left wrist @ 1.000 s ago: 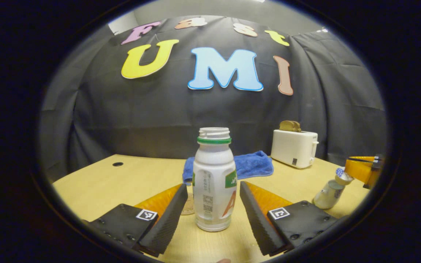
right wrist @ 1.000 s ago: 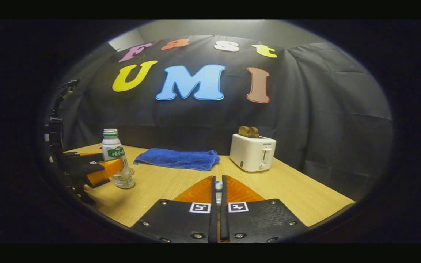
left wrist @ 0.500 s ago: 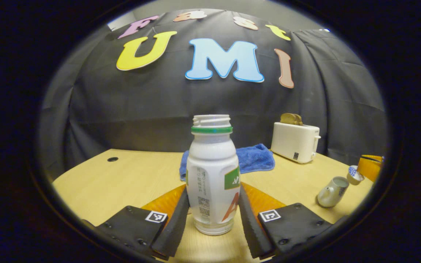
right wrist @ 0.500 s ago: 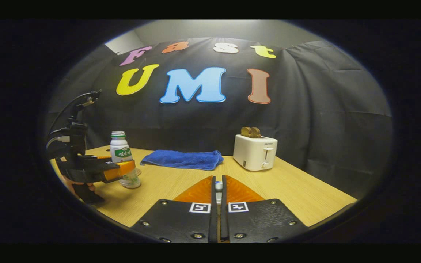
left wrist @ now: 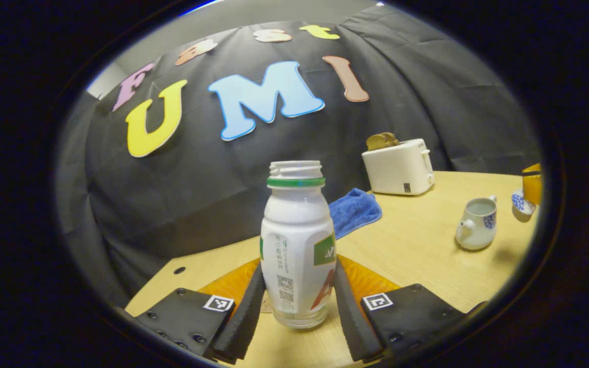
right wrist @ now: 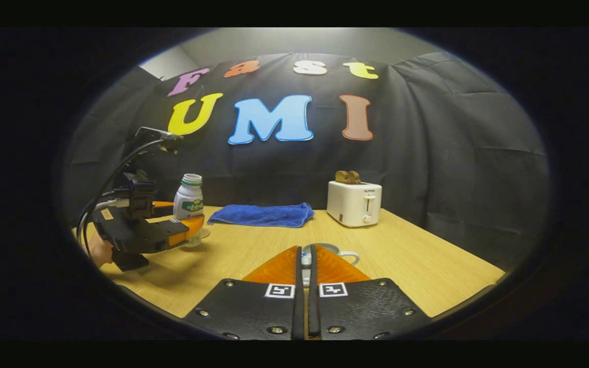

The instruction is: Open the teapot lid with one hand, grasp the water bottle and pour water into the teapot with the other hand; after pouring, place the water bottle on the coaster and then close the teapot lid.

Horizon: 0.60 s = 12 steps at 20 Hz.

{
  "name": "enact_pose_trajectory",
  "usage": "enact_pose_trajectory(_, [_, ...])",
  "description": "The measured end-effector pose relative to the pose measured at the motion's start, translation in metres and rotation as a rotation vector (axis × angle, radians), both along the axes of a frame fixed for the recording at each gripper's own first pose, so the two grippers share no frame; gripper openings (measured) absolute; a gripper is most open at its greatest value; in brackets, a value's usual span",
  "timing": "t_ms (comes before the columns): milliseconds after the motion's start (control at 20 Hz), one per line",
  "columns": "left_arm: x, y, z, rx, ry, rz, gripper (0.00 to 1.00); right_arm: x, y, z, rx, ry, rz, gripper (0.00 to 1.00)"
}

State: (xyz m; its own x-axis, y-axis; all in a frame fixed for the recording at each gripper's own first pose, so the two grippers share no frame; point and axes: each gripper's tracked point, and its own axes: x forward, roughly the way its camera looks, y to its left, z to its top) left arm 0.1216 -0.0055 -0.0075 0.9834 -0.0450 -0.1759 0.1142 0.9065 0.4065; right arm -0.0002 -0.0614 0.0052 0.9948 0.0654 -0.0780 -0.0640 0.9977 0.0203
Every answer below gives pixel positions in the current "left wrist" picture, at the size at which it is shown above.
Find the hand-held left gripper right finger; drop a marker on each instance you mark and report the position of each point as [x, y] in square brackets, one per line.
[350, 317]

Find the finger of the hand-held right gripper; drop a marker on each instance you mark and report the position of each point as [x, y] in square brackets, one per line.
[532, 186]

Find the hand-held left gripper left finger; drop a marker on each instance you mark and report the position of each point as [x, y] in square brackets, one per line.
[246, 322]

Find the white blue-patterned teacup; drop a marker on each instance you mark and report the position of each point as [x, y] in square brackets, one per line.
[476, 230]

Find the white plastic water bottle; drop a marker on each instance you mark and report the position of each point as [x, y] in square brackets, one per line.
[297, 230]

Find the blue towel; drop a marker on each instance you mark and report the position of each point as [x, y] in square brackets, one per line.
[353, 209]

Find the white toaster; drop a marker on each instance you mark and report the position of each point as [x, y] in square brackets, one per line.
[397, 168]

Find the brown toast slice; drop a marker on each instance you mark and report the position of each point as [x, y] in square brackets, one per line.
[391, 138]
[376, 142]

